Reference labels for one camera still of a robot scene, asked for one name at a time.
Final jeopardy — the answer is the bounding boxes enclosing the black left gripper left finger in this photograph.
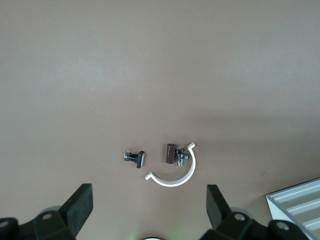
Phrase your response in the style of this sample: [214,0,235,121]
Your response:
[58,183,95,237]

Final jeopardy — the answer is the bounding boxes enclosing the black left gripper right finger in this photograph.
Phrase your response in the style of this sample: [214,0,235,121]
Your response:
[206,184,231,230]

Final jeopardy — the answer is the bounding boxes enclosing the white curved clamp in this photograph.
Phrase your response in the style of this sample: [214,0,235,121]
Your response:
[144,141,196,188]

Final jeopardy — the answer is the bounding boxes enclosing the brown table cover sheet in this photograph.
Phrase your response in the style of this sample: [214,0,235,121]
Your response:
[0,0,320,240]

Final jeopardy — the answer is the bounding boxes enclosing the small black switch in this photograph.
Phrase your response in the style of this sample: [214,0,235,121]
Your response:
[123,149,147,170]

